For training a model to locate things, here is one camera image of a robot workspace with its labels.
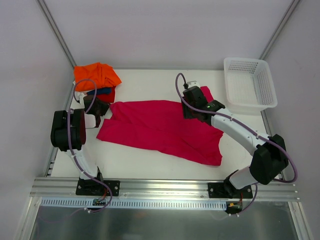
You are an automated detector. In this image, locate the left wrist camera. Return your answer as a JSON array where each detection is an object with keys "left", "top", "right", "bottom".
[{"left": 75, "top": 92, "right": 86, "bottom": 105}]

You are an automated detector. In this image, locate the white plastic basket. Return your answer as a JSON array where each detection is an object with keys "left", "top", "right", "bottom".
[{"left": 223, "top": 57, "right": 278, "bottom": 115}]

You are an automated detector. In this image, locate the magenta t shirt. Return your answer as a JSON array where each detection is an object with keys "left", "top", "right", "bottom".
[{"left": 96, "top": 100, "right": 223, "bottom": 167}]

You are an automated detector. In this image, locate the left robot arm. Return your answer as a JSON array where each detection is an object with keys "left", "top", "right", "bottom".
[{"left": 50, "top": 95, "right": 110, "bottom": 195}]

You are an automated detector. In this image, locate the aluminium mounting rail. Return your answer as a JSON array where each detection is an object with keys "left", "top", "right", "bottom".
[{"left": 30, "top": 177, "right": 301, "bottom": 202}]

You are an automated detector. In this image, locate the orange folded t shirt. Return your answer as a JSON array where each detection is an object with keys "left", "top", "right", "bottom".
[{"left": 73, "top": 62, "right": 122, "bottom": 92}]

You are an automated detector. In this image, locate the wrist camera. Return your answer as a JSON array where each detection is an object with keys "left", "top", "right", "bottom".
[
  {"left": 75, "top": 92, "right": 86, "bottom": 105},
  {"left": 186, "top": 81, "right": 201, "bottom": 88}
]

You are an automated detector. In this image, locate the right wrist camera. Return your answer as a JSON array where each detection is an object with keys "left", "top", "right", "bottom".
[{"left": 186, "top": 81, "right": 201, "bottom": 88}]

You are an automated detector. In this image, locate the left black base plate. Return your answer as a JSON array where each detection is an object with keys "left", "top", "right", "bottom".
[{"left": 75, "top": 178, "right": 120, "bottom": 197}]

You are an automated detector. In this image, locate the white slotted cable duct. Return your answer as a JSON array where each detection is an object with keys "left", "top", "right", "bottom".
[{"left": 40, "top": 197, "right": 227, "bottom": 211}]

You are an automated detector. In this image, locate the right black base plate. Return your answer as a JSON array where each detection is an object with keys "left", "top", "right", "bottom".
[{"left": 207, "top": 182, "right": 253, "bottom": 199}]

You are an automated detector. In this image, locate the blue folded t shirt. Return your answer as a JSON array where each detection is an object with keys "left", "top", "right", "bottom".
[{"left": 86, "top": 87, "right": 113, "bottom": 95}]

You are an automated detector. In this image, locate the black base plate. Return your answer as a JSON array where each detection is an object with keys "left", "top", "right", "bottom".
[
  {"left": 207, "top": 182, "right": 253, "bottom": 199},
  {"left": 75, "top": 178, "right": 120, "bottom": 197}
]

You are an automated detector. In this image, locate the red folded t shirt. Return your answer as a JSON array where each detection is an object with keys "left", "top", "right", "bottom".
[{"left": 96, "top": 88, "right": 116, "bottom": 103}]

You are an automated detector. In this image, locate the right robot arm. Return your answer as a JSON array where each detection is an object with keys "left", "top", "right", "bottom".
[{"left": 181, "top": 86, "right": 289, "bottom": 199}]

